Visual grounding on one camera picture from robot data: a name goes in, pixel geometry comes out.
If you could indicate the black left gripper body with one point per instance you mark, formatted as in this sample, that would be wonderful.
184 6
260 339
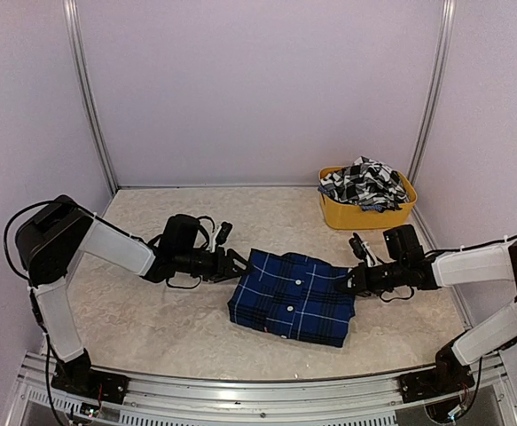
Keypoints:
212 270

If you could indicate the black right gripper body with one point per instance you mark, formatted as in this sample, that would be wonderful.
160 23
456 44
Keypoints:
368 284

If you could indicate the blue plaid long sleeve shirt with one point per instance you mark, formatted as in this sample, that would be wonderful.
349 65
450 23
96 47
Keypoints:
294 297

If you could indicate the yellow plastic basket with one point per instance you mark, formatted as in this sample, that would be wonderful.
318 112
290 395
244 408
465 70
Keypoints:
348 217

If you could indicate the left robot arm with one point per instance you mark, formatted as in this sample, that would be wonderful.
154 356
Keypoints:
61 230

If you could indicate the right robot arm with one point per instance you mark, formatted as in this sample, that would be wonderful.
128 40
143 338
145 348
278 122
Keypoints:
410 266

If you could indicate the black white plaid shirt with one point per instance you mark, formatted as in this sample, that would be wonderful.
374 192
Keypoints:
368 184

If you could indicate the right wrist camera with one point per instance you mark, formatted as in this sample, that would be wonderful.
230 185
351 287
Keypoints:
362 251

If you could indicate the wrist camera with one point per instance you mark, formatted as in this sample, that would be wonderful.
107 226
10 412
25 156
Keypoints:
220 236
362 251

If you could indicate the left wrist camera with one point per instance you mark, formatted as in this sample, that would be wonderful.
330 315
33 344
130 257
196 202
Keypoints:
220 236

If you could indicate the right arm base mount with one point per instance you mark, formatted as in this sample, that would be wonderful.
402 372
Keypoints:
447 375

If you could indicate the front aluminium rail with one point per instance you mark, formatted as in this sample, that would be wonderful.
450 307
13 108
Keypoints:
381 399

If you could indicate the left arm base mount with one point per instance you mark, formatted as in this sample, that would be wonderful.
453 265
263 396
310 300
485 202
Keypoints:
78 377

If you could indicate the right aluminium frame post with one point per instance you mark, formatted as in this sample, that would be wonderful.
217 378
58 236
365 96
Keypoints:
434 88

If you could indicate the aluminium frame post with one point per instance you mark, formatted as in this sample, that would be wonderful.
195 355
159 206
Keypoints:
71 13
434 88

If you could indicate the left aluminium frame post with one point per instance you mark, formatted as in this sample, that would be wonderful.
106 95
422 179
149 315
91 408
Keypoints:
71 13

